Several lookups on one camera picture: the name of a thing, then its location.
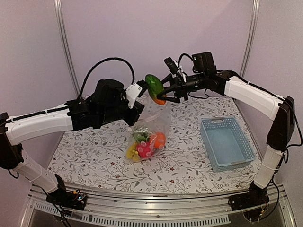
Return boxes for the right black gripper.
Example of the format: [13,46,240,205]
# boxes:
[155,72,207,103]

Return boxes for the green orange toy mango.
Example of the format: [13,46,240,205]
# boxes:
[145,74,166,105]

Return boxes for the green toy bell pepper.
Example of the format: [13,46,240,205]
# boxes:
[133,132,145,143]

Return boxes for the clear zip top bag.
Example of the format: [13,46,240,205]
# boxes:
[125,96,171,163]

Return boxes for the orange toy orange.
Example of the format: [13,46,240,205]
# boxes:
[150,132,166,149]

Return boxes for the red toy apple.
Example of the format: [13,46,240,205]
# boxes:
[136,142,155,158]

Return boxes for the yellow toy bananas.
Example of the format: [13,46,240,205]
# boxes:
[126,142,140,161]

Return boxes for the light blue plastic basket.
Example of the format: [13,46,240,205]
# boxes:
[200,117,256,173]

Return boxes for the green toy watermelon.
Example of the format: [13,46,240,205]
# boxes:
[137,127,152,142]

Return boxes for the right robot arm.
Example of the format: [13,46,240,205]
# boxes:
[157,52,297,206]

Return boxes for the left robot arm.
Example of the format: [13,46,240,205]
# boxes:
[0,79,147,205]

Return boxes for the floral tablecloth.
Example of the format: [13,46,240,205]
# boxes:
[48,97,261,194]

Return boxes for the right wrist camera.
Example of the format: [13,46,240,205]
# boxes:
[164,57,187,83]

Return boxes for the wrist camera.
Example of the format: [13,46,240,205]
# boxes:
[164,57,187,83]
[125,80,148,109]

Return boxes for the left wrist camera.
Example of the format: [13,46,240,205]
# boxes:
[125,80,148,109]

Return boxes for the left black cable loop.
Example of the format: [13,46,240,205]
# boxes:
[77,58,135,100]

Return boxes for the aluminium front rail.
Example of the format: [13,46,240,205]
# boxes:
[20,186,296,227]

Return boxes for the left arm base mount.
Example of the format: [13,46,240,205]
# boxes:
[46,174,87,210]

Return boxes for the right aluminium post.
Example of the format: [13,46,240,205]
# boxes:
[238,0,261,76]

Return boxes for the aluminium post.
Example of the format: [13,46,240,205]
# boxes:
[54,0,80,96]
[238,0,261,76]

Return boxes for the left aluminium post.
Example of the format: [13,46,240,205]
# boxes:
[54,0,80,96]

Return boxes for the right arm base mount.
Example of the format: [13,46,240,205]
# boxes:
[228,182,269,222]

